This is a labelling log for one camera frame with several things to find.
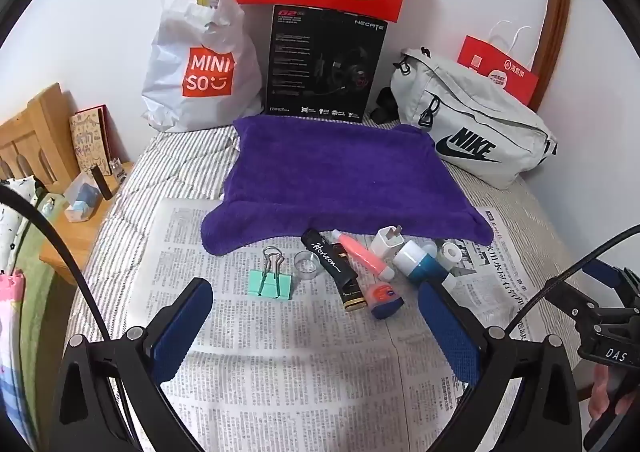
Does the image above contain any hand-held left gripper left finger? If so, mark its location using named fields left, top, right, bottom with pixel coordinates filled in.
left=50, top=277, right=216, bottom=452

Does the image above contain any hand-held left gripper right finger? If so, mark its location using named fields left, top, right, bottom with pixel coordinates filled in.
left=417, top=281, right=586, bottom=452

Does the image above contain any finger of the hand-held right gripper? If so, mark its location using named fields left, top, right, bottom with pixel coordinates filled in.
left=581, top=259, right=640, bottom=303
left=545, top=276, right=608, bottom=327

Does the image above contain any blue jar orange label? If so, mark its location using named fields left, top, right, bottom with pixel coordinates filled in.
left=369, top=283, right=407, bottom=320

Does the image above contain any blue and white bottle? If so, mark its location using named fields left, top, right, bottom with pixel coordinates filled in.
left=393, top=239, right=451, bottom=290

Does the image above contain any green binder clip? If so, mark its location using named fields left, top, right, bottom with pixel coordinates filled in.
left=248, top=247, right=292, bottom=301

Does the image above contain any white charger plug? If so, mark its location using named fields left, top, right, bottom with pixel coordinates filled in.
left=369, top=224, right=407, bottom=257

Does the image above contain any pink tube white cap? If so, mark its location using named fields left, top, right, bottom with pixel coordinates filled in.
left=331, top=229, right=396, bottom=281

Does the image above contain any small clear plastic cup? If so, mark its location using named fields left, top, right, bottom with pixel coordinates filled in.
left=293, top=251, right=321, bottom=281

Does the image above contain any black tube white script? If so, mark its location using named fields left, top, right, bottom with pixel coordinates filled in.
left=301, top=228, right=353, bottom=285

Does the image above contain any person's right hand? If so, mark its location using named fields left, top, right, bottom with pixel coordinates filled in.
left=587, top=364, right=625, bottom=427

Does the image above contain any newspaper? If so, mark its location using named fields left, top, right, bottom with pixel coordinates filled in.
left=127, top=198, right=533, bottom=452

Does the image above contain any wooden nightstand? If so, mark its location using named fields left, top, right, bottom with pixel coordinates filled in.
left=39, top=162, right=136, bottom=287

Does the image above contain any small blue box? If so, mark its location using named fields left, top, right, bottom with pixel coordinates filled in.
left=64, top=177, right=101, bottom=223

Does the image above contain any small black stick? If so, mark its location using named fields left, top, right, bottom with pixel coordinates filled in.
left=89, top=166, right=113, bottom=201

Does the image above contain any pink patterned cloth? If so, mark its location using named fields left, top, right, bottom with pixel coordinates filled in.
left=0, top=269, right=31, bottom=433

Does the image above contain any purple towel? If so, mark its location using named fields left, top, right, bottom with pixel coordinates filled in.
left=200, top=116, right=496, bottom=257

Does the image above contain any white dotted pillow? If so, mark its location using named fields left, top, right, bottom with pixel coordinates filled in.
left=0, top=177, right=53, bottom=277

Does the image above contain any patterned notebook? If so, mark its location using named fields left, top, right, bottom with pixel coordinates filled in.
left=69, top=105, right=113, bottom=183

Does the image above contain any white waist bag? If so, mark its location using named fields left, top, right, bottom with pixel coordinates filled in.
left=389, top=48, right=558, bottom=190

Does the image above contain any small red paper bag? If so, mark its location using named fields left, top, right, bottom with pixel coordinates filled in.
left=456, top=22, right=541, bottom=107

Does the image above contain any wooden headboard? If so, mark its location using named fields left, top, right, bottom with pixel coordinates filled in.
left=0, top=83, right=68, bottom=193

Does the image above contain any black headphone box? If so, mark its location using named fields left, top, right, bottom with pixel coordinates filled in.
left=263, top=5, right=387, bottom=124

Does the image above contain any white plastic shopping bag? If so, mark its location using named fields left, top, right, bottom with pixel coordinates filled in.
left=141, top=0, right=264, bottom=133

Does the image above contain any black cable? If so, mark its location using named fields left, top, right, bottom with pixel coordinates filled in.
left=505, top=227, right=640, bottom=335
left=0, top=184, right=110, bottom=340

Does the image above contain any black strap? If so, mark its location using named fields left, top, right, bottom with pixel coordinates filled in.
left=371, top=88, right=399, bottom=125

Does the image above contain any brown wooden frame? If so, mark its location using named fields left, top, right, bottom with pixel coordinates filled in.
left=530, top=0, right=572, bottom=112

